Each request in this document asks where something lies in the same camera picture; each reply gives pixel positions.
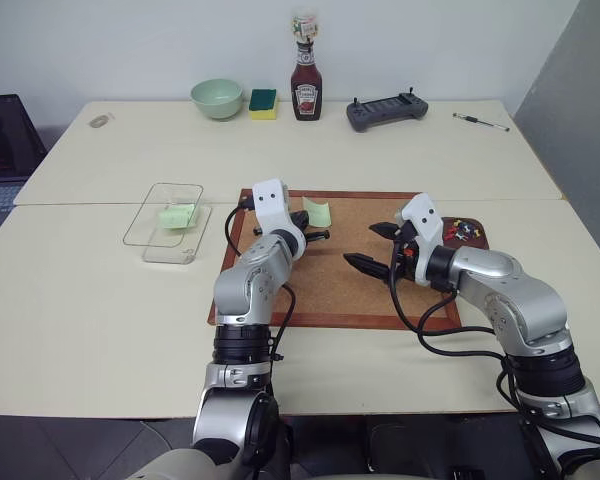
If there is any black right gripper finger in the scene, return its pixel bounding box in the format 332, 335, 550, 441
342, 252, 397, 282
369, 221, 407, 243

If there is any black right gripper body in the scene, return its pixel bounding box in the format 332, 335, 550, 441
388, 221, 421, 289

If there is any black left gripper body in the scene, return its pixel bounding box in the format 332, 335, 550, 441
299, 224, 333, 247

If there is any single green sticky note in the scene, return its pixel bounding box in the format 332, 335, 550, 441
301, 195, 333, 228

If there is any brown tray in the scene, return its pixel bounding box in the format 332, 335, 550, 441
438, 215, 492, 252

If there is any clear plastic box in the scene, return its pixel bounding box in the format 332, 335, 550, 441
122, 182, 215, 265

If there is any green sticky note stack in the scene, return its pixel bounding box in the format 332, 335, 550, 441
157, 202, 198, 232

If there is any wood-framed cork board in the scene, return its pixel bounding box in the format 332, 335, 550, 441
208, 189, 462, 332

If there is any grey handheld controller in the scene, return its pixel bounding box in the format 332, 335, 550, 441
345, 91, 430, 134

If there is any yellow and green sponge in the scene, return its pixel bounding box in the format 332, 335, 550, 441
247, 87, 280, 122

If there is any ketchup bottle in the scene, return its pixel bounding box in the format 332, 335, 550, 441
289, 41, 325, 123

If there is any black and white pen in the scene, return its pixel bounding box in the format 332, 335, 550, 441
452, 111, 512, 134

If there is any pale green bowl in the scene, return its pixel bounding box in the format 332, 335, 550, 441
189, 78, 245, 123

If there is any small clear plastic jar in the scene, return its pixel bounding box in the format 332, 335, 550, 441
287, 15, 318, 46

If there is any grey partition panel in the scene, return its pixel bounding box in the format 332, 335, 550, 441
511, 0, 600, 281

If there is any beige robot torso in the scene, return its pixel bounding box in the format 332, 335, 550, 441
129, 446, 261, 480

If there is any open laptop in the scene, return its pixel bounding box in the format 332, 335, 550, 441
0, 93, 49, 247

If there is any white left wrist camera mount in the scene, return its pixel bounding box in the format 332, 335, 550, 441
251, 177, 307, 252

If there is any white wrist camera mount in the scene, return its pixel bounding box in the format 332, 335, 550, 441
393, 193, 444, 288
251, 177, 307, 252

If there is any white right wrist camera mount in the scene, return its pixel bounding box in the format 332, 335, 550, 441
393, 193, 444, 288

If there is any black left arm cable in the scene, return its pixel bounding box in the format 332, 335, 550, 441
223, 196, 297, 366

